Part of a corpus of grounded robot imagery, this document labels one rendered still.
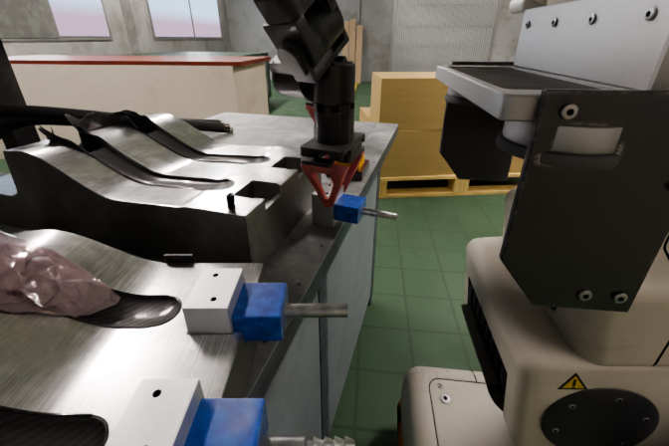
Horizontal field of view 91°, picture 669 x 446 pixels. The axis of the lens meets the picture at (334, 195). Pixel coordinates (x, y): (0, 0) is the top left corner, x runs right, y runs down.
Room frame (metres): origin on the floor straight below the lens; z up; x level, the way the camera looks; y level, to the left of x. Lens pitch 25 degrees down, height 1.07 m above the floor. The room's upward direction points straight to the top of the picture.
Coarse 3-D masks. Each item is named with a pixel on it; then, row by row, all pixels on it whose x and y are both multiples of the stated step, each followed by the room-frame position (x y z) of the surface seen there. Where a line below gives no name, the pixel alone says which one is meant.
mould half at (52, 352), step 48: (48, 240) 0.27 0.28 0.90; (144, 288) 0.25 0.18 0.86; (192, 288) 0.25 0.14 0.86; (0, 336) 0.17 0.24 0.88; (48, 336) 0.18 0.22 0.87; (96, 336) 0.19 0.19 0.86; (144, 336) 0.19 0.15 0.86; (192, 336) 0.19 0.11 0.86; (240, 336) 0.19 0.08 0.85; (0, 384) 0.14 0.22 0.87; (48, 384) 0.15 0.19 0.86; (96, 384) 0.15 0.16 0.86; (240, 384) 0.17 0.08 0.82
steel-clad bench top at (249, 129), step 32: (256, 128) 1.08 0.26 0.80; (288, 128) 1.08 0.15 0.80; (384, 128) 1.08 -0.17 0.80; (352, 192) 0.58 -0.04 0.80; (0, 224) 0.46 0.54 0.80; (288, 256) 0.38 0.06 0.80; (320, 256) 0.38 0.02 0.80; (288, 288) 0.31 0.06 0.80; (288, 320) 0.26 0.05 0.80; (256, 352) 0.22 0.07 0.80
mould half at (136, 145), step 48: (48, 144) 0.45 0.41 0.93; (144, 144) 0.53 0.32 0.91; (192, 144) 0.59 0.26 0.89; (0, 192) 0.45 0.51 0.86; (48, 192) 0.42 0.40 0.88; (96, 192) 0.39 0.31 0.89; (144, 192) 0.40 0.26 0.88; (192, 192) 0.40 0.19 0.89; (288, 192) 0.44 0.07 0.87; (96, 240) 0.40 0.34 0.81; (144, 240) 0.37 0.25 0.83; (192, 240) 0.35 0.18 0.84; (240, 240) 0.33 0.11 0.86
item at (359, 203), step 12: (312, 204) 0.46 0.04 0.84; (336, 204) 0.45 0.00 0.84; (348, 204) 0.45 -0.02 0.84; (360, 204) 0.45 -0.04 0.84; (324, 216) 0.46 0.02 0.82; (336, 216) 0.45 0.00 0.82; (348, 216) 0.44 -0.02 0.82; (360, 216) 0.45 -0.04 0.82; (372, 216) 0.45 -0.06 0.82; (384, 216) 0.44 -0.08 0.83; (396, 216) 0.44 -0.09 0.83
